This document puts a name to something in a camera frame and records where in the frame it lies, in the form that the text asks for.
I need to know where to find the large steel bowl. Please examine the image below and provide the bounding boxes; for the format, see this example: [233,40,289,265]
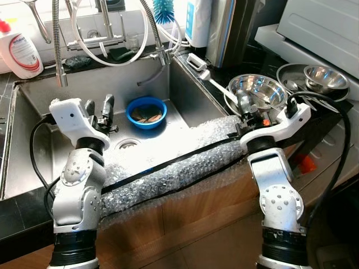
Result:
[224,74,288,117]

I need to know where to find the stainless steel sink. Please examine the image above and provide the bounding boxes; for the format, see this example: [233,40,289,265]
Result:
[0,53,243,201]

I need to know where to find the steel sink drain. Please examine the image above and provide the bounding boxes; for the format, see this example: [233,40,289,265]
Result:
[115,138,141,151]

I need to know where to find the blue plastic bowl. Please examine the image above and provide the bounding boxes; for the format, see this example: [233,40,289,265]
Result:
[126,96,168,130]

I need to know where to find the brown food scraps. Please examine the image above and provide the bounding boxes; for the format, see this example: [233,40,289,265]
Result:
[135,108,163,123]

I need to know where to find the steel flexible faucet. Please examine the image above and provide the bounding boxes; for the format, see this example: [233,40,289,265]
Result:
[52,0,69,87]

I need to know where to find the dark green sponge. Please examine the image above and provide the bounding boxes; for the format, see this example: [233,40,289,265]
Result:
[65,56,95,71]
[109,48,136,61]

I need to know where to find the round steel tray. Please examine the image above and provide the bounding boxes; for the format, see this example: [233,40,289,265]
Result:
[276,63,352,103]

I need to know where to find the steel spoon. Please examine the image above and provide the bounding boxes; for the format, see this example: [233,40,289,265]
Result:
[286,80,306,95]

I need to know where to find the small orange object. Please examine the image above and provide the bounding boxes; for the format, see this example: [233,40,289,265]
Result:
[297,154,317,174]

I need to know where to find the clear glass cup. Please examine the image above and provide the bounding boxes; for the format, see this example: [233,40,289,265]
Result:
[126,33,140,51]

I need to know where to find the dark steel appliance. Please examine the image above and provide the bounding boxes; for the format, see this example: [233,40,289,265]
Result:
[205,0,264,68]

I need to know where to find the steel gooseneck tap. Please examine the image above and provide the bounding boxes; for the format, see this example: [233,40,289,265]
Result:
[137,0,173,67]

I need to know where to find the clear bubble wrap padding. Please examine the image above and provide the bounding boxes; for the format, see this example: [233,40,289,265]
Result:
[100,115,250,219]

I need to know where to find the small steel bowl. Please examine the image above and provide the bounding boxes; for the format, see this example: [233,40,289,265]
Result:
[303,64,349,93]

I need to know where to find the white red soap bottle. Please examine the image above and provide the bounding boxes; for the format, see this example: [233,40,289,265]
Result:
[0,20,44,79]

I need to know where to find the white blue water filter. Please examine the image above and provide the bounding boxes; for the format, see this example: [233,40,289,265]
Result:
[185,0,213,48]

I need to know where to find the white washing machine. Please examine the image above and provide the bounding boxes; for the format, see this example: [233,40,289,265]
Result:
[255,0,359,191]

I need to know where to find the steel ladle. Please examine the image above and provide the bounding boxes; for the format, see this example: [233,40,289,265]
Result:
[21,0,53,45]

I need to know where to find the teal bottle brush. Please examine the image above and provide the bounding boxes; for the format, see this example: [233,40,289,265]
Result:
[153,0,176,24]

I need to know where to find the wooden cabinet panel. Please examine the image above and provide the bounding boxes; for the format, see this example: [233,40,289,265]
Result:
[0,143,315,269]

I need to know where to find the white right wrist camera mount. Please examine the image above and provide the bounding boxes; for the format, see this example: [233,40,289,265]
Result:
[240,103,312,152]

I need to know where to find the white utensil handle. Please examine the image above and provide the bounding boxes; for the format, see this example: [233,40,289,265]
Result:
[201,70,236,103]

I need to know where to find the white looped hose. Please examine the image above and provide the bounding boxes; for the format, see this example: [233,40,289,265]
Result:
[71,0,150,68]

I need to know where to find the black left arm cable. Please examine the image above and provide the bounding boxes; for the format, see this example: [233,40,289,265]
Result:
[28,114,59,219]

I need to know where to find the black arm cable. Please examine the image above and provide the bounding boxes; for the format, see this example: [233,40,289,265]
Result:
[286,91,352,230]
[28,114,59,219]

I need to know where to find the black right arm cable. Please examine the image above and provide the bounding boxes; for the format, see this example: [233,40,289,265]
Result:
[286,91,352,230]

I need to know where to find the thin white hose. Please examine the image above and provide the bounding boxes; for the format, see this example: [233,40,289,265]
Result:
[160,17,188,57]

